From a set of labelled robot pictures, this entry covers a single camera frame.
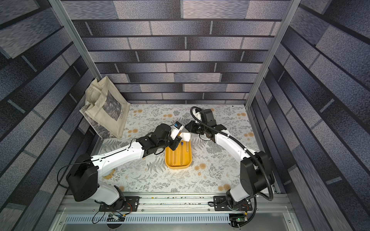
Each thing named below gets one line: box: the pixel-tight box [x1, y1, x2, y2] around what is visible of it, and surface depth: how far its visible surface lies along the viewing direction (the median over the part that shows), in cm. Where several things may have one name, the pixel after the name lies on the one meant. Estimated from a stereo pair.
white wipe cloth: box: [179, 132, 191, 142], surface depth 82 cm
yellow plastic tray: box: [164, 140, 192, 170], surface depth 91 cm
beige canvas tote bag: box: [79, 75, 131, 140], surface depth 97 cm
